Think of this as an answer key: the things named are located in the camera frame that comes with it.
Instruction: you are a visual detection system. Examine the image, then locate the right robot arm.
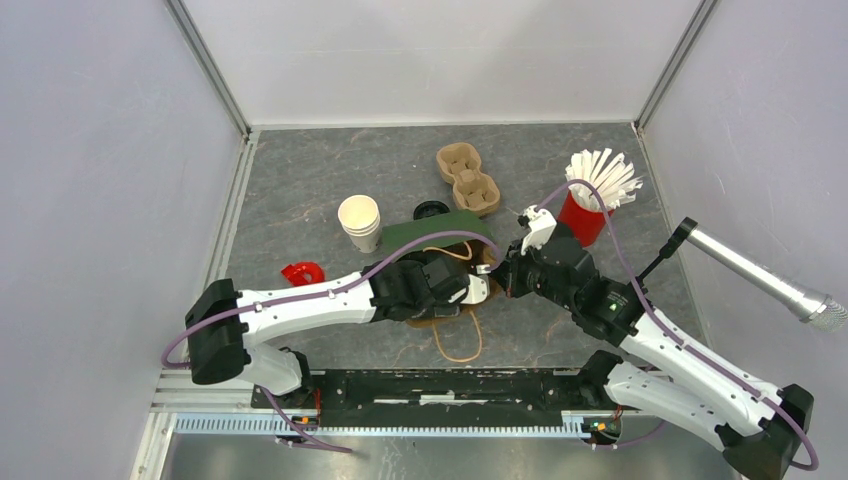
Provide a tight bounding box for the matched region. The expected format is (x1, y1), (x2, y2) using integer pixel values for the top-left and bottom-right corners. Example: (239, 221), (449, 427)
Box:
(492, 226), (820, 479)

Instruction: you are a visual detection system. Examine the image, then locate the green paper bag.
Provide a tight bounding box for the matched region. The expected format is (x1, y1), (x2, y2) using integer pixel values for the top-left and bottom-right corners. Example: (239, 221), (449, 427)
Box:
(382, 211), (503, 364)

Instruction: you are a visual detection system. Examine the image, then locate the stack of cardboard cup carriers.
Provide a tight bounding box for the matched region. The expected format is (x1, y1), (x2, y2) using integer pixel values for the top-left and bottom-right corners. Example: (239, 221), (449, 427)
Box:
(436, 142), (501, 217)

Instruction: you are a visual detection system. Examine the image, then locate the stack of black lids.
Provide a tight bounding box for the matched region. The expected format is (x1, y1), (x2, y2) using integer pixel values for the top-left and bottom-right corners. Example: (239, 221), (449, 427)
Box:
(413, 200), (451, 221)

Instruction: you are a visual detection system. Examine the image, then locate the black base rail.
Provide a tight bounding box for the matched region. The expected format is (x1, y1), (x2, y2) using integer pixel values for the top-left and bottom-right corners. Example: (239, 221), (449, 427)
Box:
(251, 368), (617, 428)

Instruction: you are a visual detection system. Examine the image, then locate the red cup holder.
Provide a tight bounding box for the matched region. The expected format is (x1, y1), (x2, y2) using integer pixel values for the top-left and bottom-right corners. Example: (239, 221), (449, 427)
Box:
(557, 193), (606, 248)

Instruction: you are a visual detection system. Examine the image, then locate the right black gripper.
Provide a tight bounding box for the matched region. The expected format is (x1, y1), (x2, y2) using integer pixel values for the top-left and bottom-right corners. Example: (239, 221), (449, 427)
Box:
(491, 236), (577, 312)

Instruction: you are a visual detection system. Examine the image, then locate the stack of white paper cups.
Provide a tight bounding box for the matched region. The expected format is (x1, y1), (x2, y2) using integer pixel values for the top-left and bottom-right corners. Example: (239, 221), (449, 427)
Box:
(337, 195), (381, 254)

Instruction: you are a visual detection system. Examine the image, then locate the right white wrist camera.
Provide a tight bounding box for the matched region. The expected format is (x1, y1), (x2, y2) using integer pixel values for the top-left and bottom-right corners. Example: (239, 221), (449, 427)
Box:
(519, 205), (557, 255)

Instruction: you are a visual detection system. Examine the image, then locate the silver microphone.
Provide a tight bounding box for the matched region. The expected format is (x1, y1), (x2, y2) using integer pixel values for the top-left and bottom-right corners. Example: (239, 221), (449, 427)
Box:
(673, 217), (847, 333)

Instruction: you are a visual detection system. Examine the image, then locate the red D-shaped object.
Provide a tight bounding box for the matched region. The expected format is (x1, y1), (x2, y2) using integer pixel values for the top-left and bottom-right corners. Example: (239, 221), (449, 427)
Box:
(281, 262), (325, 287)

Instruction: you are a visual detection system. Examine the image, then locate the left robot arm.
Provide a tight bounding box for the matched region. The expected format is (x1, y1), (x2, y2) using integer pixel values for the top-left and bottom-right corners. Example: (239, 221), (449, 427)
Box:
(185, 251), (490, 408)

